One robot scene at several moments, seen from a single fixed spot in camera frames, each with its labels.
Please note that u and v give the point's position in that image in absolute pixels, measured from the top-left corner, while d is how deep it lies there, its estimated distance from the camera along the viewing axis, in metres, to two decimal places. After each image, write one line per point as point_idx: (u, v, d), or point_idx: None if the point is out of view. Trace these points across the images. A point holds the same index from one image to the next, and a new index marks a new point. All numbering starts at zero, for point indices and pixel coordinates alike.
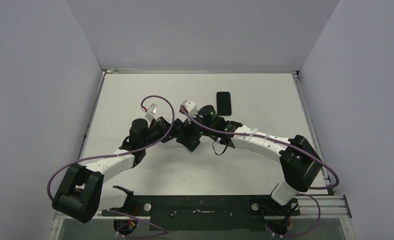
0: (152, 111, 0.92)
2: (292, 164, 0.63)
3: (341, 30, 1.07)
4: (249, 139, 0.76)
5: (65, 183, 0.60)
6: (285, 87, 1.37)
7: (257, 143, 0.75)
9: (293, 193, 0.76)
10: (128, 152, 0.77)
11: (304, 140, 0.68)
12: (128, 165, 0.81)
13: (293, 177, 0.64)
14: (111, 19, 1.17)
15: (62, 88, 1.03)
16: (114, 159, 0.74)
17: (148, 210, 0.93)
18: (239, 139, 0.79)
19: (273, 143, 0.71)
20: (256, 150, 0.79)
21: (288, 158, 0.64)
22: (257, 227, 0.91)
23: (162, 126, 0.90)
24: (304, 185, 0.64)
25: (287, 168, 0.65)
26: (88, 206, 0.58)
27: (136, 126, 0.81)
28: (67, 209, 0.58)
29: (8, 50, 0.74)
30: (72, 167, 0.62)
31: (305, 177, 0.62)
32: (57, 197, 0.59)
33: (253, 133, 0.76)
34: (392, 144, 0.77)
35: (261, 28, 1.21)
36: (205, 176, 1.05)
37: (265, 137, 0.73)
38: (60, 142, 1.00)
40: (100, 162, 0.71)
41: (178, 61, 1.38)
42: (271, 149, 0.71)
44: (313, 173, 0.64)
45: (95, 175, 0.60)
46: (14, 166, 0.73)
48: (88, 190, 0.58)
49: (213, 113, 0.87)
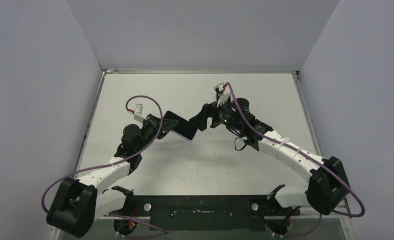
0: (139, 112, 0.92)
2: (322, 186, 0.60)
3: (341, 31, 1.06)
4: (279, 148, 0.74)
5: (58, 199, 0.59)
6: (285, 87, 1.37)
7: (288, 154, 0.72)
9: (299, 202, 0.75)
10: (123, 160, 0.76)
11: (339, 162, 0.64)
12: (124, 172, 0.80)
13: (319, 198, 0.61)
14: (111, 18, 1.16)
15: (62, 88, 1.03)
16: (108, 169, 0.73)
17: (148, 210, 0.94)
18: (268, 145, 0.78)
19: (305, 159, 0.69)
20: (283, 159, 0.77)
21: (320, 179, 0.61)
22: (257, 227, 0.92)
23: (152, 123, 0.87)
24: (327, 210, 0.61)
25: (315, 188, 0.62)
26: (82, 221, 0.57)
27: (128, 132, 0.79)
28: (61, 225, 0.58)
29: (7, 50, 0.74)
30: (66, 181, 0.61)
31: (331, 203, 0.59)
32: (51, 212, 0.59)
33: (284, 142, 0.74)
34: (392, 145, 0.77)
35: (261, 28, 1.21)
36: (205, 176, 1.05)
37: (298, 150, 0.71)
38: (59, 142, 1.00)
40: (94, 174, 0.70)
41: (178, 61, 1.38)
42: (302, 165, 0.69)
44: (340, 199, 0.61)
45: (88, 189, 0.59)
46: (13, 166, 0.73)
48: (82, 206, 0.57)
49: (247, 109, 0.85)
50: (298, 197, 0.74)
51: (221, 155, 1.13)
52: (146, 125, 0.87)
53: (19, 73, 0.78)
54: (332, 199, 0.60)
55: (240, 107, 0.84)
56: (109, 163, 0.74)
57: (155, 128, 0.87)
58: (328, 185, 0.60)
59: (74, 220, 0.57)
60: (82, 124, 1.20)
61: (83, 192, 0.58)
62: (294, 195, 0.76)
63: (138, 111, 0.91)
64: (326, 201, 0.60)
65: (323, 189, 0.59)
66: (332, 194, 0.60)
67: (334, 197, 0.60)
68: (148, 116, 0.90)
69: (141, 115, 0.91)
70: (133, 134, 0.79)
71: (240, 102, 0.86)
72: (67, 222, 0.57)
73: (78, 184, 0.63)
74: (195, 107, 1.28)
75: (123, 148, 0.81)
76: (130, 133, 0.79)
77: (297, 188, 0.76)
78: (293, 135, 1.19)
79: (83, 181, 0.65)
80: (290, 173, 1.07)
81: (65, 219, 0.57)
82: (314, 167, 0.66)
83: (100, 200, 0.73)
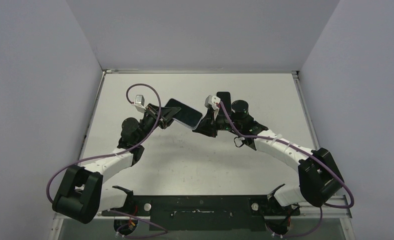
0: (138, 102, 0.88)
2: (310, 175, 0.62)
3: (341, 31, 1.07)
4: (271, 144, 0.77)
5: (64, 185, 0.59)
6: (285, 87, 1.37)
7: (279, 149, 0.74)
9: (298, 199, 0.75)
10: (126, 150, 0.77)
11: (328, 153, 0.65)
12: (127, 163, 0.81)
13: (310, 189, 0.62)
14: (111, 19, 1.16)
15: (61, 87, 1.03)
16: (112, 158, 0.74)
17: (148, 210, 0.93)
18: (261, 142, 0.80)
19: (295, 151, 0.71)
20: (276, 155, 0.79)
21: (308, 168, 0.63)
22: (257, 227, 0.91)
23: (152, 114, 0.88)
24: (319, 200, 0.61)
25: (305, 179, 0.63)
26: (89, 207, 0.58)
27: (127, 126, 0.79)
28: (68, 211, 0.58)
29: (9, 50, 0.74)
30: (71, 168, 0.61)
31: (320, 191, 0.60)
32: (57, 199, 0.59)
33: (276, 138, 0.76)
34: (392, 144, 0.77)
35: (260, 29, 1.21)
36: (205, 175, 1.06)
37: (288, 144, 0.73)
38: (59, 142, 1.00)
40: (99, 162, 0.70)
41: (178, 61, 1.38)
42: (292, 156, 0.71)
44: (333, 190, 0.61)
45: (94, 175, 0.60)
46: (12, 164, 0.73)
48: (88, 192, 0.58)
49: (246, 111, 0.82)
50: (295, 193, 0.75)
51: (221, 154, 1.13)
52: (146, 116, 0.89)
53: (19, 71, 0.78)
54: (323, 188, 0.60)
55: (240, 109, 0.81)
56: (113, 153, 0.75)
57: (155, 118, 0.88)
58: (316, 174, 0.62)
59: (80, 205, 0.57)
60: (82, 123, 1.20)
61: (89, 178, 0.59)
62: (292, 192, 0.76)
63: (137, 101, 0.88)
64: (316, 192, 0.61)
65: (311, 177, 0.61)
66: (322, 184, 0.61)
67: (325, 187, 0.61)
68: (148, 105, 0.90)
69: (140, 105, 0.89)
70: (132, 128, 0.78)
71: (239, 104, 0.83)
72: (73, 207, 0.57)
73: (83, 171, 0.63)
74: (195, 106, 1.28)
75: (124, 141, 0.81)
76: (129, 127, 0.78)
77: (294, 185, 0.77)
78: (293, 135, 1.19)
79: (89, 169, 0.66)
80: (290, 173, 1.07)
81: (72, 204, 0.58)
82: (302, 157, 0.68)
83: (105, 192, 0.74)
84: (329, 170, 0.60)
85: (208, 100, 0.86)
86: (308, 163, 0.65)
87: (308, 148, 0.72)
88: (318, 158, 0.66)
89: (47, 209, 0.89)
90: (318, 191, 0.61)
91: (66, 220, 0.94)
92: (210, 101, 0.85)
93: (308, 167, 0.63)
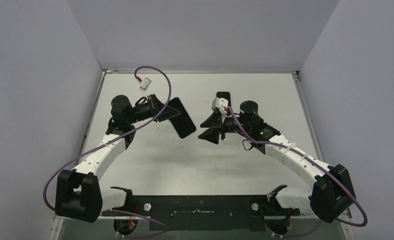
0: (144, 86, 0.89)
2: (327, 194, 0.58)
3: (341, 31, 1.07)
4: (284, 153, 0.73)
5: (60, 192, 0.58)
6: (285, 87, 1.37)
7: (294, 160, 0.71)
9: (302, 206, 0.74)
10: (117, 138, 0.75)
11: (345, 171, 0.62)
12: (119, 150, 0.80)
13: (322, 205, 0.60)
14: (111, 19, 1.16)
15: (61, 87, 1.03)
16: (103, 151, 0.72)
17: (148, 210, 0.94)
18: (273, 148, 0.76)
19: (310, 165, 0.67)
20: (287, 163, 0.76)
21: (324, 186, 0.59)
22: (257, 226, 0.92)
23: (152, 106, 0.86)
24: (330, 216, 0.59)
25: (319, 196, 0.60)
26: (92, 208, 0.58)
27: (116, 104, 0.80)
28: (73, 214, 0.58)
29: (9, 50, 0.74)
30: (61, 174, 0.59)
31: (333, 209, 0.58)
32: (58, 205, 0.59)
33: (290, 147, 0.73)
34: (391, 144, 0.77)
35: (261, 28, 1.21)
36: (205, 176, 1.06)
37: (304, 156, 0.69)
38: (59, 142, 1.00)
40: (90, 159, 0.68)
41: (178, 61, 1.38)
42: (307, 171, 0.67)
44: (344, 206, 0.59)
45: (88, 178, 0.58)
46: (12, 164, 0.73)
48: (86, 195, 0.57)
49: (255, 112, 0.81)
50: (300, 201, 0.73)
51: (221, 154, 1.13)
52: (145, 104, 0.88)
53: (19, 71, 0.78)
54: (335, 206, 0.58)
55: (249, 109, 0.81)
56: (102, 144, 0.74)
57: (152, 110, 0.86)
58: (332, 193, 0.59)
59: (83, 208, 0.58)
60: (82, 123, 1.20)
61: (83, 182, 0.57)
62: (297, 199, 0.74)
63: (143, 85, 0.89)
64: (329, 209, 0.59)
65: (327, 196, 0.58)
66: (336, 202, 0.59)
67: (337, 205, 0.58)
68: (151, 94, 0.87)
69: (144, 90, 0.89)
70: (122, 105, 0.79)
71: (248, 105, 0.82)
72: (77, 211, 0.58)
73: (76, 174, 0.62)
74: (195, 106, 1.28)
75: (114, 123, 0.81)
76: (118, 105, 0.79)
77: (302, 191, 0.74)
78: (293, 135, 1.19)
79: (81, 171, 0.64)
80: (289, 173, 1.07)
81: (75, 208, 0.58)
82: (319, 174, 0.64)
83: (105, 191, 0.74)
84: (347, 191, 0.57)
85: (216, 102, 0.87)
86: (324, 180, 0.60)
87: (324, 163, 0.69)
88: (334, 175, 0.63)
89: (47, 208, 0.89)
90: (331, 209, 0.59)
91: (66, 220, 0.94)
92: (217, 102, 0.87)
93: (325, 184, 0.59)
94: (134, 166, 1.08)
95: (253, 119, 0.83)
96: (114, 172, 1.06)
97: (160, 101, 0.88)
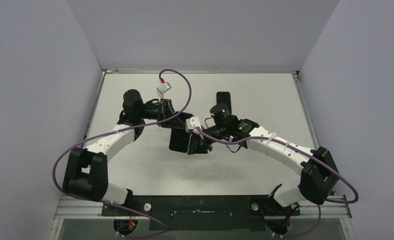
0: (161, 90, 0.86)
2: (314, 178, 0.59)
3: (340, 31, 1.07)
4: (267, 144, 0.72)
5: (70, 167, 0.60)
6: (285, 87, 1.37)
7: (277, 150, 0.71)
9: (299, 198, 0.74)
10: (128, 128, 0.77)
11: (327, 152, 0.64)
12: (129, 139, 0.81)
13: (311, 190, 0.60)
14: (111, 19, 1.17)
15: (61, 87, 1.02)
16: (114, 136, 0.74)
17: (148, 210, 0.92)
18: (255, 142, 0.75)
19: (294, 152, 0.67)
20: (273, 156, 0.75)
21: (310, 171, 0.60)
22: (258, 226, 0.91)
23: (161, 110, 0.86)
24: (320, 198, 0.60)
25: (307, 181, 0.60)
26: (98, 186, 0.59)
27: (128, 97, 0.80)
28: (78, 192, 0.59)
29: (9, 50, 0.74)
30: (74, 151, 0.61)
31: (322, 189, 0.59)
32: (66, 182, 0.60)
33: (272, 137, 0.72)
34: (392, 144, 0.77)
35: (260, 29, 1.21)
36: (204, 175, 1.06)
37: (286, 144, 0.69)
38: (59, 142, 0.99)
40: (101, 141, 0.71)
41: (178, 61, 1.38)
42: (292, 158, 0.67)
44: (331, 185, 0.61)
45: (98, 156, 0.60)
46: (11, 165, 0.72)
48: (94, 172, 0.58)
49: (225, 110, 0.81)
50: (294, 193, 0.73)
51: (221, 155, 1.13)
52: (156, 105, 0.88)
53: (18, 71, 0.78)
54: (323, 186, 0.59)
55: (217, 111, 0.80)
56: (114, 130, 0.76)
57: (158, 114, 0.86)
58: (318, 175, 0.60)
59: (89, 186, 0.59)
60: (82, 123, 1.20)
61: (93, 159, 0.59)
62: (291, 192, 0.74)
63: (161, 89, 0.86)
64: (318, 191, 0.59)
65: (316, 181, 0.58)
66: (323, 183, 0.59)
67: (325, 186, 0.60)
68: (165, 99, 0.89)
69: (160, 93, 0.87)
70: (134, 100, 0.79)
71: (214, 110, 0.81)
72: (83, 188, 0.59)
73: (87, 153, 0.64)
74: (195, 106, 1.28)
75: (125, 116, 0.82)
76: (131, 98, 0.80)
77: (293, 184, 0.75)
78: (293, 135, 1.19)
79: (92, 149, 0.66)
80: (289, 174, 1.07)
81: (81, 186, 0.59)
82: (304, 160, 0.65)
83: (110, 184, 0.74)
84: (332, 170, 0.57)
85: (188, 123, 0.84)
86: (309, 165, 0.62)
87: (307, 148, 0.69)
88: (318, 158, 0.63)
89: (46, 209, 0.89)
90: (319, 190, 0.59)
91: (66, 220, 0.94)
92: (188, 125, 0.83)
93: (311, 169, 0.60)
94: (133, 166, 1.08)
95: (225, 118, 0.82)
96: (113, 172, 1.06)
97: (172, 108, 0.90)
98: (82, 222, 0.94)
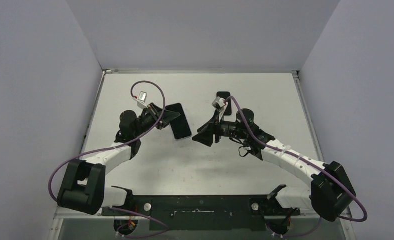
0: (141, 99, 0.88)
2: (324, 192, 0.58)
3: (340, 31, 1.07)
4: (280, 156, 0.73)
5: (67, 179, 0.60)
6: (285, 87, 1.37)
7: (289, 161, 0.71)
9: (302, 205, 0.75)
10: (125, 143, 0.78)
11: (340, 168, 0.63)
12: (126, 156, 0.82)
13: (323, 204, 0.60)
14: (111, 19, 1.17)
15: (61, 87, 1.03)
16: (112, 151, 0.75)
17: (148, 210, 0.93)
18: (269, 153, 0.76)
19: (306, 165, 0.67)
20: (285, 168, 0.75)
21: (321, 184, 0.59)
22: (257, 226, 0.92)
23: (152, 113, 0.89)
24: (332, 214, 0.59)
25: (318, 194, 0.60)
26: (95, 197, 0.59)
27: (124, 118, 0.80)
28: (73, 204, 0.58)
29: (9, 51, 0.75)
30: (72, 162, 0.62)
31: (334, 205, 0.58)
32: (62, 194, 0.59)
33: (285, 150, 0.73)
34: (391, 144, 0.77)
35: (260, 29, 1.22)
36: (205, 175, 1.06)
37: (298, 157, 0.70)
38: (59, 142, 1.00)
40: (100, 155, 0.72)
41: (177, 62, 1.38)
42: (303, 171, 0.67)
44: (344, 203, 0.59)
45: (97, 167, 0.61)
46: (12, 165, 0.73)
48: (93, 182, 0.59)
49: (251, 120, 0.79)
50: (301, 201, 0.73)
51: (221, 155, 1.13)
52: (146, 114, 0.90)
53: (19, 71, 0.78)
54: (335, 203, 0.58)
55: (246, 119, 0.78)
56: (111, 147, 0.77)
57: (154, 117, 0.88)
58: (330, 190, 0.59)
59: (86, 196, 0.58)
60: (82, 124, 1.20)
61: (92, 169, 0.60)
62: (297, 199, 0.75)
63: (140, 98, 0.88)
64: (329, 206, 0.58)
65: (326, 195, 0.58)
66: (335, 199, 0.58)
67: (337, 201, 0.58)
68: (151, 105, 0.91)
69: (142, 102, 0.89)
70: (130, 120, 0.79)
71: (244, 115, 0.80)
72: (78, 200, 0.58)
73: (84, 165, 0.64)
74: (195, 106, 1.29)
75: (121, 135, 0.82)
76: (127, 119, 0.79)
77: (301, 192, 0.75)
78: (293, 135, 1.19)
79: (91, 161, 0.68)
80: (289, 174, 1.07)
81: (77, 198, 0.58)
82: (315, 173, 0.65)
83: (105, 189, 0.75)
84: (342, 186, 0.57)
85: (215, 99, 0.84)
86: (321, 178, 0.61)
87: (319, 162, 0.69)
88: (330, 173, 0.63)
89: (47, 209, 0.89)
90: (330, 206, 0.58)
91: (66, 220, 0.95)
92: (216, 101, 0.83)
93: (322, 182, 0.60)
94: (134, 166, 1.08)
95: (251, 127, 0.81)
96: (113, 172, 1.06)
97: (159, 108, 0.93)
98: (82, 222, 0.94)
